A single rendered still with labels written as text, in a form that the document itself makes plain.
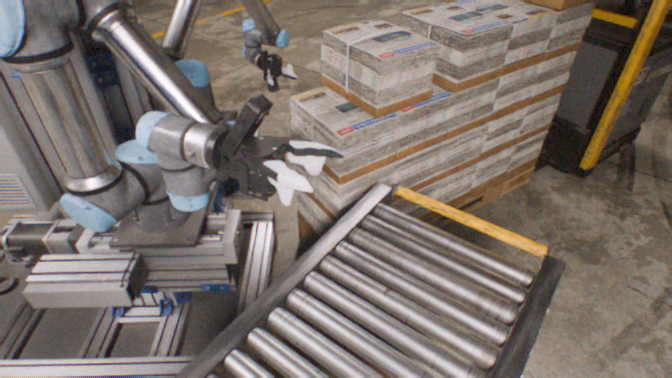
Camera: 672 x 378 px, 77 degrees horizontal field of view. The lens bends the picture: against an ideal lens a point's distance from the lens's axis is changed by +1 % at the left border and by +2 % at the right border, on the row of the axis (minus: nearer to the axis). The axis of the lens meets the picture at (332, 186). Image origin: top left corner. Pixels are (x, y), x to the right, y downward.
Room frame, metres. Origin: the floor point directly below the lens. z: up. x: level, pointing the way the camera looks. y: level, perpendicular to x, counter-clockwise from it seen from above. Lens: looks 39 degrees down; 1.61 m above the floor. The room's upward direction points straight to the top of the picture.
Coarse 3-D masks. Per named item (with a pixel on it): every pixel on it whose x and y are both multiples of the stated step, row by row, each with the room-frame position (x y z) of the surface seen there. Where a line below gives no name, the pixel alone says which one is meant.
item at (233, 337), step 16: (384, 192) 0.99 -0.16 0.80; (352, 208) 0.91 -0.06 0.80; (368, 208) 0.91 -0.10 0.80; (336, 224) 0.84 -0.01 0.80; (352, 224) 0.84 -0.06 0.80; (320, 240) 0.78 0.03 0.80; (336, 240) 0.78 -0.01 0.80; (304, 256) 0.73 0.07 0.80; (320, 256) 0.73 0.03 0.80; (288, 272) 0.67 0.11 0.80; (304, 272) 0.67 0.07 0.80; (320, 272) 0.71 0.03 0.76; (272, 288) 0.63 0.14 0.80; (288, 288) 0.63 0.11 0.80; (304, 288) 0.66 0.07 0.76; (256, 304) 0.58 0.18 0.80; (272, 304) 0.58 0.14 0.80; (240, 320) 0.54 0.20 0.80; (256, 320) 0.54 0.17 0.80; (224, 336) 0.50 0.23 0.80; (240, 336) 0.50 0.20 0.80; (208, 352) 0.46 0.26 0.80; (224, 352) 0.46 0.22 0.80; (192, 368) 0.43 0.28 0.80; (208, 368) 0.43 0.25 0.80
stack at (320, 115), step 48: (336, 96) 1.57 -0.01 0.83; (432, 96) 1.57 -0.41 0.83; (480, 96) 1.69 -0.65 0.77; (528, 96) 1.90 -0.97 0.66; (336, 144) 1.28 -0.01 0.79; (384, 144) 1.38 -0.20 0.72; (480, 144) 1.72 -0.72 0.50; (336, 192) 1.28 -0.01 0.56; (432, 192) 1.58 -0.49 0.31; (480, 192) 1.79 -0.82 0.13
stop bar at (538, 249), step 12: (396, 192) 0.97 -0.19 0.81; (408, 192) 0.96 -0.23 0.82; (420, 204) 0.92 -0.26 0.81; (432, 204) 0.91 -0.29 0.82; (444, 204) 0.91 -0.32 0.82; (456, 216) 0.86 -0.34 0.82; (468, 216) 0.86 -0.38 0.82; (480, 228) 0.82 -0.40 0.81; (492, 228) 0.81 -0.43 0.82; (504, 240) 0.78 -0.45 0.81; (516, 240) 0.77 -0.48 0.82; (528, 240) 0.77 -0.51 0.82; (540, 252) 0.73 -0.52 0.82
